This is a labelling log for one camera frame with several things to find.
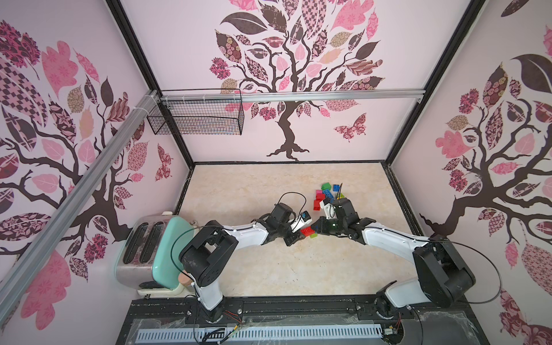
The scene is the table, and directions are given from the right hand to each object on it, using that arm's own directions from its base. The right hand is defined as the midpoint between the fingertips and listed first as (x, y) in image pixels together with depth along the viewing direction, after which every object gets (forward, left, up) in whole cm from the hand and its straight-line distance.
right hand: (310, 224), depth 87 cm
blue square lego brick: (-2, +3, +9) cm, 10 cm away
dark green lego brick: (+24, -11, -5) cm, 27 cm away
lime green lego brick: (-2, -2, -6) cm, 6 cm away
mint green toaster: (-14, +57, +9) cm, 60 cm away
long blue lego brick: (+20, -11, -6) cm, 24 cm away
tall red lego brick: (+19, -7, -7) cm, 22 cm away
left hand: (-2, +4, -5) cm, 7 cm away
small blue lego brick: (+24, -16, -6) cm, 30 cm away
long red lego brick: (-2, +1, -2) cm, 3 cm away
